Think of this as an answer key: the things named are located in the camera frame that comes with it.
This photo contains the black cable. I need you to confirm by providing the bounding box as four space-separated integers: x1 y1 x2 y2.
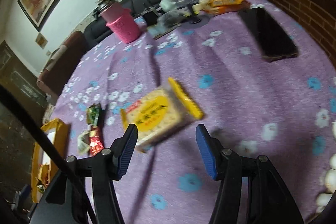
0 84 96 224

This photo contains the red floral packet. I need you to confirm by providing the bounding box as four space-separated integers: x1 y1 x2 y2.
88 126 105 157

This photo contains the flat clear packet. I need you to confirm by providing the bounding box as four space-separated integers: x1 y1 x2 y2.
147 23 181 40

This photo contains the small black box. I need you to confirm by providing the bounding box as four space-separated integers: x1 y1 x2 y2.
143 4 159 26

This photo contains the pink knit-sleeved flask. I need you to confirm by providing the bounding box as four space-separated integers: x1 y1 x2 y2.
95 0 142 44

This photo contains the yellow cardboard box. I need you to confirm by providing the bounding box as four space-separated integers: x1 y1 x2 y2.
31 118 69 203

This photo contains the dark wooden door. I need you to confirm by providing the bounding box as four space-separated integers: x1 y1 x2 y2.
0 40 48 188

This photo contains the large orange biscuit pack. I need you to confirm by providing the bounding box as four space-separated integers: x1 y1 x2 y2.
202 2 251 16

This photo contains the white plastic bag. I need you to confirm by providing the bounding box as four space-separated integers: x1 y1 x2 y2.
160 0 179 12

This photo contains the small yellow wall sticker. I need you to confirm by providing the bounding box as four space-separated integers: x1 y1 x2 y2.
35 33 48 49

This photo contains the clear bag with dark contents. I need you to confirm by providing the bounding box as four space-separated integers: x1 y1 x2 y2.
157 11 184 28

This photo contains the purple floral tablecloth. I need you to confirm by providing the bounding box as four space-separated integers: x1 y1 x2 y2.
51 0 336 224

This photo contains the black smartphone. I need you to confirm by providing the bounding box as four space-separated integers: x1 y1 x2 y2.
238 7 299 63

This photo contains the brown chair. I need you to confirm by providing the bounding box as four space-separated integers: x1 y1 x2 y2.
37 31 90 105

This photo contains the pale crumpled wrapper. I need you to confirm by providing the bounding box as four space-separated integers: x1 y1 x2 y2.
77 132 91 154

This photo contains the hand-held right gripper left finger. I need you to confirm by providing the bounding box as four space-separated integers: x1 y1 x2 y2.
46 124 139 224

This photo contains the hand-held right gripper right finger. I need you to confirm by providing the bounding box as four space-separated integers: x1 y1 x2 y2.
196 124 305 224

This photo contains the small green packet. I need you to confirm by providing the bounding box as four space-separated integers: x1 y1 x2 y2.
86 103 103 126

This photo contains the cluster of white balls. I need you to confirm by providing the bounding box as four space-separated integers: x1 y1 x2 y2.
315 122 336 214

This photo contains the clear cracker packet yellow label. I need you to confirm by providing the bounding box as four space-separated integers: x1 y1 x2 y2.
120 77 204 153

